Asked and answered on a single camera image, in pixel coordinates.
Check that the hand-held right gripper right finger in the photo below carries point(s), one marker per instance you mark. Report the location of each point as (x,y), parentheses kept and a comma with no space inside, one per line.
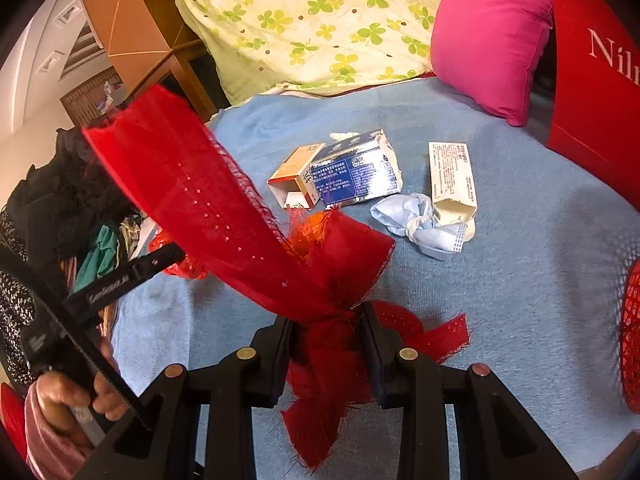
(376,355)

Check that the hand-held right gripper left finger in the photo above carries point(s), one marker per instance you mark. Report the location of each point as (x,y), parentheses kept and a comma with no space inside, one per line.
(280,360)

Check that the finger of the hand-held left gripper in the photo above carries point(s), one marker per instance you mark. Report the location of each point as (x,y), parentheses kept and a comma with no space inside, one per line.
(120,282)

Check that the red net bag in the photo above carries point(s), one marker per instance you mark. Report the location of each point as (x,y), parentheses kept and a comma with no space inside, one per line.
(187,267)

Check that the red mesh ribbon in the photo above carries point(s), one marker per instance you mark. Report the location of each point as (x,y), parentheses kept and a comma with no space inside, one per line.
(200,185)

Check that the orange white carton box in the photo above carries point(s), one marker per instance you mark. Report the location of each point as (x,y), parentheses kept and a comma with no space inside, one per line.
(292,170)

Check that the person's left forearm pink sleeve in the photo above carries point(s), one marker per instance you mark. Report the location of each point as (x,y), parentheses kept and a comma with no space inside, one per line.
(50,440)

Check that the person's left hand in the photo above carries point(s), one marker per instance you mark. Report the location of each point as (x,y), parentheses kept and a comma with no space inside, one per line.
(60,390)

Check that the teal garment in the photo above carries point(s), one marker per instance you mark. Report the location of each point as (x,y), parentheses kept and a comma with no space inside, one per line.
(97,255)

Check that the speckled black white garment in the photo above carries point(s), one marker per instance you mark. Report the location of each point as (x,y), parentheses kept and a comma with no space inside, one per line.
(12,310)

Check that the red cloth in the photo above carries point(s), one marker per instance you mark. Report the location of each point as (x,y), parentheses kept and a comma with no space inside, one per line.
(11,420)

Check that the black clothes pile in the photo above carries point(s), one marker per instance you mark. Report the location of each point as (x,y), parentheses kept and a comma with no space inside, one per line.
(65,190)

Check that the orange mesh scrap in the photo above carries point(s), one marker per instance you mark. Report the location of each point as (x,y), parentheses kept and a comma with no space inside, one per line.
(310,232)

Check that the crumpled blue face mask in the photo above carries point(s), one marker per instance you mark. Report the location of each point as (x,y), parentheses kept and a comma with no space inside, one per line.
(405,217)

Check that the light blue blanket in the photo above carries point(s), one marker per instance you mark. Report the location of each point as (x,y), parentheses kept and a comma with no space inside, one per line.
(525,285)

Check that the brown lattice panel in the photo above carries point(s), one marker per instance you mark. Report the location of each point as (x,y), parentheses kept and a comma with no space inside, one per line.
(85,100)

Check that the flattened blue foil carton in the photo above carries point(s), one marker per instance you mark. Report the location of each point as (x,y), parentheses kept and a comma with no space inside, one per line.
(355,170)

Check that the ceiling air vent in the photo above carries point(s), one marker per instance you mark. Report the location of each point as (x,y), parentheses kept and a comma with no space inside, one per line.
(82,50)

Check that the red mesh basket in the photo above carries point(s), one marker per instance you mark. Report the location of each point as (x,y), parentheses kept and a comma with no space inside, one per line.
(632,330)

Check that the brown wooden wardrobe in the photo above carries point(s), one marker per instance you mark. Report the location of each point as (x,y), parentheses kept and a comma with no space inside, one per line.
(140,15)

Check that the floral yellow green pillow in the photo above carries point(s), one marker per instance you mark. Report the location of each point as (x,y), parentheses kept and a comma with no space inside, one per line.
(310,20)

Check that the pink pillow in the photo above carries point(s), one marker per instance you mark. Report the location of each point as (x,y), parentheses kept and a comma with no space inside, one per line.
(490,40)

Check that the red bag with white print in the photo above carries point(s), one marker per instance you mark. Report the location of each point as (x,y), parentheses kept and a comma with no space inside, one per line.
(595,85)

